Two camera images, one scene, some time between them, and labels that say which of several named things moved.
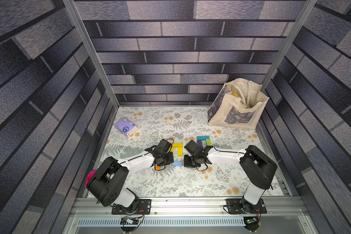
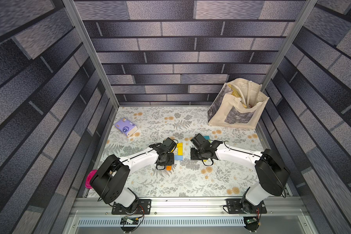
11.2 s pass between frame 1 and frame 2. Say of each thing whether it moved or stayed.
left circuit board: stayed
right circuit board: stayed
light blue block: moved
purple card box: stayed
